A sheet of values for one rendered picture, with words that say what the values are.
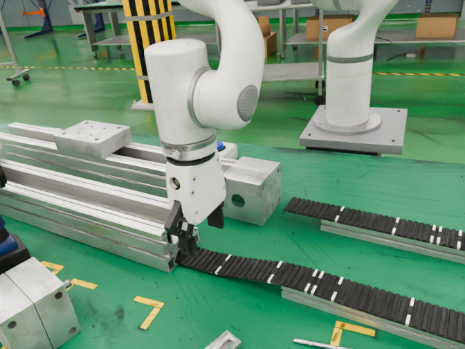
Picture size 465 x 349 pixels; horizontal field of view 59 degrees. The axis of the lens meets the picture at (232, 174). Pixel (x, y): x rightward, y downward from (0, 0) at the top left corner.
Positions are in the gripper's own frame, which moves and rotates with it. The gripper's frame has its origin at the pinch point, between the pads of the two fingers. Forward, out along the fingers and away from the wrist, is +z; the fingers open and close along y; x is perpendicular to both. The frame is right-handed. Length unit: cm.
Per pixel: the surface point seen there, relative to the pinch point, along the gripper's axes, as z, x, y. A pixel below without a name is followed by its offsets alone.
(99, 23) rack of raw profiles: 64, 714, 655
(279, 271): 3.3, -14.1, 0.1
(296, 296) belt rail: 5.4, -17.6, -1.7
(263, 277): 3.7, -12.2, -1.7
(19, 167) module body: -2, 54, 3
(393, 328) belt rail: 5.5, -31.7, -1.8
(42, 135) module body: -1, 69, 21
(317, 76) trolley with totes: 57, 81, 298
